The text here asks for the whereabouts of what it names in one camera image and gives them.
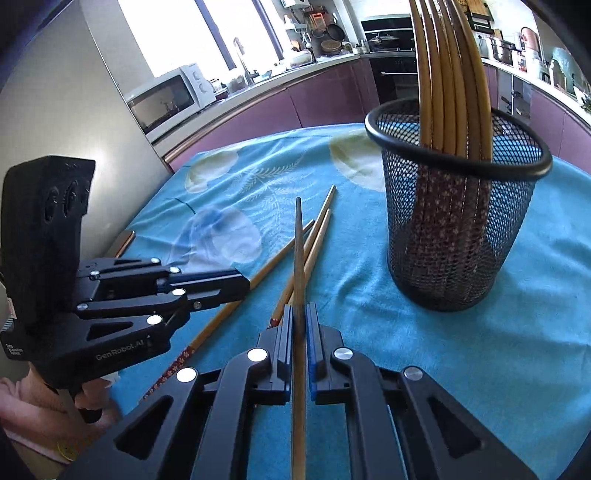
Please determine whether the blue floral tablecloth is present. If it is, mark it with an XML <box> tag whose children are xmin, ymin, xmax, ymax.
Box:
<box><xmin>108</xmin><ymin>122</ymin><xmax>591</xmax><ymax>480</ymax></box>

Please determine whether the black mesh utensil holder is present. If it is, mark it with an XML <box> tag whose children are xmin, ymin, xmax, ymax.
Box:
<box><xmin>365</xmin><ymin>97</ymin><xmax>553</xmax><ymax>312</ymax></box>

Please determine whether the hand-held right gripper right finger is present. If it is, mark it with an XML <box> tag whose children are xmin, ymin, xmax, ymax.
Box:
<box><xmin>305</xmin><ymin>302</ymin><xmax>539</xmax><ymax>480</ymax></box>

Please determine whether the large kitchen window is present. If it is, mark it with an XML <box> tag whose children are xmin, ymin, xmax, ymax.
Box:
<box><xmin>117</xmin><ymin>0</ymin><xmax>287</xmax><ymax>77</ymax></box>

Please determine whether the grey refrigerator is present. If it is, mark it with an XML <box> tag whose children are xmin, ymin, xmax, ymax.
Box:
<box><xmin>0</xmin><ymin>0</ymin><xmax>174</xmax><ymax>278</ymax></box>

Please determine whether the black stove hood unit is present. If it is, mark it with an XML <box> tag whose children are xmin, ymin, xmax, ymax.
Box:
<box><xmin>360</xmin><ymin>17</ymin><xmax>414</xmax><ymax>54</ymax></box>

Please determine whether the black wall storage rack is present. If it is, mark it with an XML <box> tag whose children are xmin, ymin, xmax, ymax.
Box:
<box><xmin>466</xmin><ymin>0</ymin><xmax>494</xmax><ymax>33</ymax></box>

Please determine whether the white microwave oven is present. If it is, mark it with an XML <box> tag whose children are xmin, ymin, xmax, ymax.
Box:
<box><xmin>126</xmin><ymin>63</ymin><xmax>217</xmax><ymax>144</ymax></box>

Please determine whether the steel stock pot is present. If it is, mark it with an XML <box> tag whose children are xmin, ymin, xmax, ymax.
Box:
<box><xmin>490</xmin><ymin>37</ymin><xmax>515</xmax><ymax>63</ymax></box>

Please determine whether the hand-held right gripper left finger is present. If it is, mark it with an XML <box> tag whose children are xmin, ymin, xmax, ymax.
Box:
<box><xmin>60</xmin><ymin>304</ymin><xmax>295</xmax><ymax>480</ymax></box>

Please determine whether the floral-end bamboo chopstick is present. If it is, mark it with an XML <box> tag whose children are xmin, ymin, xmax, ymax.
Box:
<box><xmin>139</xmin><ymin>219</ymin><xmax>316</xmax><ymax>402</ymax></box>
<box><xmin>269</xmin><ymin>185</ymin><xmax>338</xmax><ymax>330</ymax></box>
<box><xmin>286</xmin><ymin>209</ymin><xmax>333</xmax><ymax>306</ymax></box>
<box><xmin>292</xmin><ymin>198</ymin><xmax>308</xmax><ymax>480</ymax></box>

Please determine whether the person's left hand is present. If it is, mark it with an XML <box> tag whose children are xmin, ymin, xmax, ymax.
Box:
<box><xmin>0</xmin><ymin>371</ymin><xmax>122</xmax><ymax>444</ymax></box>

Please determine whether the black built-in oven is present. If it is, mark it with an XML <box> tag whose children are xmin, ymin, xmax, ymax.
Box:
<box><xmin>369</xmin><ymin>55</ymin><xmax>419</xmax><ymax>107</ymax></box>

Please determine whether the purple base cabinet row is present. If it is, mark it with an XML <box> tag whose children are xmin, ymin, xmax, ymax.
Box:
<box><xmin>152</xmin><ymin>58</ymin><xmax>379</xmax><ymax>174</ymax></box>
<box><xmin>482</xmin><ymin>62</ymin><xmax>591</xmax><ymax>160</ymax></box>

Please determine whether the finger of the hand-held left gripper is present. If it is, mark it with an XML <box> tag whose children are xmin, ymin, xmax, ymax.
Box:
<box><xmin>76</xmin><ymin>257</ymin><xmax>245</xmax><ymax>296</ymax></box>
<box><xmin>76</xmin><ymin>284</ymin><xmax>251</xmax><ymax>344</ymax></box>

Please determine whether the bundle of bamboo chopsticks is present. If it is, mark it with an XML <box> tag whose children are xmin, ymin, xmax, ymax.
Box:
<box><xmin>409</xmin><ymin>0</ymin><xmax>494</xmax><ymax>287</ymax></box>

